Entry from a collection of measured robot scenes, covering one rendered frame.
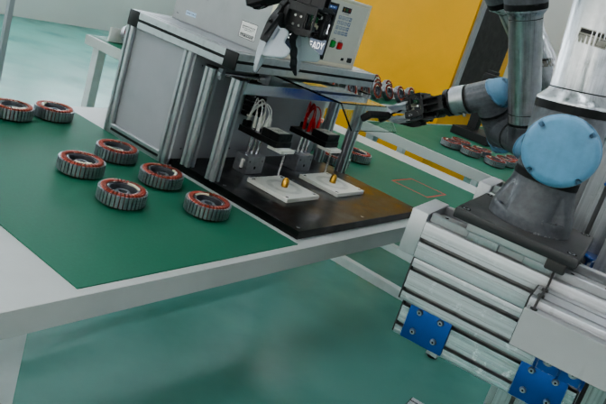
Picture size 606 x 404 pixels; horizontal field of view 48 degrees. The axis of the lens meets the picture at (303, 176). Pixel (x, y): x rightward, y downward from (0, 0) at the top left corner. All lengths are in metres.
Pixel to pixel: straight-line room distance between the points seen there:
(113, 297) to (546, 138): 0.76
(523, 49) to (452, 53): 3.88
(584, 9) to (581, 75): 0.10
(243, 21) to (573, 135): 1.08
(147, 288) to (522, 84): 0.94
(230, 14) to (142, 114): 0.38
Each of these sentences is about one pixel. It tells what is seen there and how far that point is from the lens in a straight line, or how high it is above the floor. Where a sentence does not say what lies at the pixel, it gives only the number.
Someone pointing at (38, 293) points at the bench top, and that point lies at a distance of 1.17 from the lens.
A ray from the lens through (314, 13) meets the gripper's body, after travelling 1.21.
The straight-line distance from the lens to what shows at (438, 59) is 5.54.
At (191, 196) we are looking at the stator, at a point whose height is 0.79.
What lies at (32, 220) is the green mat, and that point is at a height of 0.75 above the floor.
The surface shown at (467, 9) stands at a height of 1.50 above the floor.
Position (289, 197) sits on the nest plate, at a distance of 1.84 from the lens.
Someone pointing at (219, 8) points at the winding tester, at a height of 1.19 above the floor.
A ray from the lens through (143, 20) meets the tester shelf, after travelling 2.01.
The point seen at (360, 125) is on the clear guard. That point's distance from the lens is 1.82.
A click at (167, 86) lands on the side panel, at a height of 0.95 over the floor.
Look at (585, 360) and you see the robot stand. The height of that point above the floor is 0.91.
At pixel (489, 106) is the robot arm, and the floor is 1.18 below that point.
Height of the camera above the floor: 1.32
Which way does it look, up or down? 15 degrees down
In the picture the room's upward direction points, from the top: 18 degrees clockwise
